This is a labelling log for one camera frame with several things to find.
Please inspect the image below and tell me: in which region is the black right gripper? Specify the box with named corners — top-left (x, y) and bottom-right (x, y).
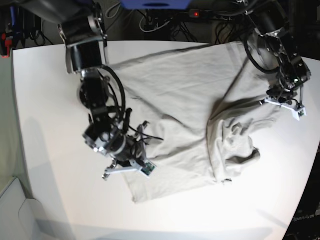
top-left (83, 122), bottom-right (148, 163)

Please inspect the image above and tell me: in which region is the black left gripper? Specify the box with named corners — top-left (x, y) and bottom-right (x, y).
top-left (266, 83), bottom-right (304, 105)

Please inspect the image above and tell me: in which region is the beige t-shirt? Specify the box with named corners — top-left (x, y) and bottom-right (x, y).
top-left (112, 42), bottom-right (279, 204)

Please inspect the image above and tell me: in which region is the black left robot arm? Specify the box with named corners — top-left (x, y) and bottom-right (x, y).
top-left (239, 0), bottom-right (312, 108)

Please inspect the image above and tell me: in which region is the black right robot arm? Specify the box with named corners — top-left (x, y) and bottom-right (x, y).
top-left (17, 0), bottom-right (146, 167)

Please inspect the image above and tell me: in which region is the black power strip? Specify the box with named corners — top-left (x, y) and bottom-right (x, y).
top-left (188, 9), bottom-right (235, 21)

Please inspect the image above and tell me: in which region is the red black tool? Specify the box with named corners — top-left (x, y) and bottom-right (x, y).
top-left (0, 32), bottom-right (13, 58)

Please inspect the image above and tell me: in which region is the blue box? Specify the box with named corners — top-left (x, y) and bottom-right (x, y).
top-left (120, 0), bottom-right (191, 10)

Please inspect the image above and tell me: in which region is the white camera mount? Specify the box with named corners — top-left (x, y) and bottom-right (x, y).
top-left (259, 97), bottom-right (307, 121)

